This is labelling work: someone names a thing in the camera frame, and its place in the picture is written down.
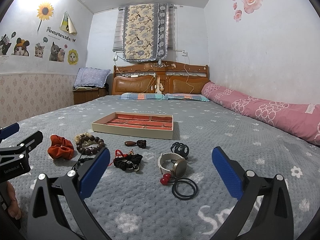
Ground orange fabric scrunchie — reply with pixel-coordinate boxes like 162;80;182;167
47;134;74;160

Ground cream satin scrunchie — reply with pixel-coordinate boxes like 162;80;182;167
74;132;96;148

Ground brown wooden bead bracelet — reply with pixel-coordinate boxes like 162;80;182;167
75;134;106;156

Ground red cord charm bracelet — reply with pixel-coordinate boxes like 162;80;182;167
107;149;135;167

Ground black hair tie red beads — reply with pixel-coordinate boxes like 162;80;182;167
159;173;199;200

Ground black velvet scrunchie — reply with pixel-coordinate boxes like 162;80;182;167
113;154;143;171

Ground brown pendant with black cord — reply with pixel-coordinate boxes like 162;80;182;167
124;140;147;148

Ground white band bronze watch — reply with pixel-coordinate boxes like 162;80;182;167
157;153;188;178

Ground black claw hair clip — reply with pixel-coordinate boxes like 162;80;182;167
170;142;189;160

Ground person's left hand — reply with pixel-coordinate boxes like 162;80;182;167
7;181;22;220

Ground wooden nightstand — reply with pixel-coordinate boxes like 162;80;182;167
73;87;109;105

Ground bear hat cat sticker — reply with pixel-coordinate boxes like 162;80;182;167
12;37;30;56

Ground lavender dotted cushion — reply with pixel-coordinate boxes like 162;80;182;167
73;68;111;88

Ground small tabby kitten sticker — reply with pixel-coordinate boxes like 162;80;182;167
35;42;45;58

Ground yellow flower cat sticker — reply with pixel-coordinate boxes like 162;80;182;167
67;49;79;65

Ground pink rolled quilt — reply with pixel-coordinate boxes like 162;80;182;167
201;82;319;146

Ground plaid pillow left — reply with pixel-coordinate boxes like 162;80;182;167
119;93;168;100

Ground plaid pillow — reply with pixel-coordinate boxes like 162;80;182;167
165;93;209;102
119;93;168;100

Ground grey patterned bedspread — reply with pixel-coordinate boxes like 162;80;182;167
0;94;320;240

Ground cream tray with brick lining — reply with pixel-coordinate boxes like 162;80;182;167
92;112;174;140

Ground wooden leather headboard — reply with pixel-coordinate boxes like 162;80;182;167
112;61;210;95

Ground plaid pillow right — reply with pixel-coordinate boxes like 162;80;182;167
165;93;209;102

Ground floral quilted window cover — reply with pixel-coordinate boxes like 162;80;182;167
123;3;169;62

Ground grey cats wall sticker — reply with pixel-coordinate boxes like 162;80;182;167
49;42;65;62

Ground black cat wall sticker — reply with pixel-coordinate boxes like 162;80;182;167
0;34;11;56

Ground peeling yellow wall poster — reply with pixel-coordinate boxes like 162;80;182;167
60;11;78;35

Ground sunflower wall sticker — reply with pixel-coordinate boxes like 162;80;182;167
37;3;54;32

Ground orange charging cable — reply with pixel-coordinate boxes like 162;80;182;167
183;55;196;95

